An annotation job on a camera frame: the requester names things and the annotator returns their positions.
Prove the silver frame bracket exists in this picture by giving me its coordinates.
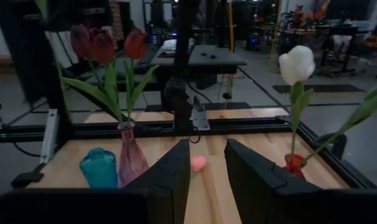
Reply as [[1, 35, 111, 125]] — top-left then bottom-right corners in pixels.
[[190, 95, 211, 131], [39, 108, 58, 164]]

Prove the pink artificial tulip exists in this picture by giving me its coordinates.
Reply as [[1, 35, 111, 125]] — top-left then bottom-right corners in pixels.
[[190, 155, 208, 181]]

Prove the black desk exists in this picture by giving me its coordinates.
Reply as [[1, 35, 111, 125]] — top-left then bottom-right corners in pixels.
[[151, 45, 248, 108]]

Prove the black table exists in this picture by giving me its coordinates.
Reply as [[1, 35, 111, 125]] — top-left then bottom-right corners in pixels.
[[281, 24, 368, 77]]

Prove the white artificial tulip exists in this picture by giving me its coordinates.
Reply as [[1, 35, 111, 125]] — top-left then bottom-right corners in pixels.
[[302, 77, 377, 166], [278, 45, 316, 158]]

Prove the teal glass vase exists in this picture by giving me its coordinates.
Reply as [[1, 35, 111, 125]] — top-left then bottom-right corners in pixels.
[[79, 147, 119, 189]]

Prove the black floor mat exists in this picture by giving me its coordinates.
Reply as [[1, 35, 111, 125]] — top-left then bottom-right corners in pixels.
[[272, 83, 365, 94]]

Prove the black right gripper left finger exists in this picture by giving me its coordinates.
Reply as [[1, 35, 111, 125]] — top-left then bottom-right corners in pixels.
[[123, 139, 191, 224]]

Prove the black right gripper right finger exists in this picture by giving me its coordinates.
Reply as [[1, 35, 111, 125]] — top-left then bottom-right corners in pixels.
[[224, 139, 320, 224]]

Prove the dark red artificial tulip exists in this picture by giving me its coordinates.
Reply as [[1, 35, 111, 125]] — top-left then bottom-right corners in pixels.
[[123, 27, 160, 125], [56, 24, 124, 125], [90, 27, 127, 125]]

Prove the purple glass vase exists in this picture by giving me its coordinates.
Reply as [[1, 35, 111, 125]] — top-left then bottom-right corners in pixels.
[[117, 122, 151, 188]]

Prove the red glass vase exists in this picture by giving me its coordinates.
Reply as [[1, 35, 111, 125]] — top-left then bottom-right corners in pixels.
[[283, 153, 308, 181]]

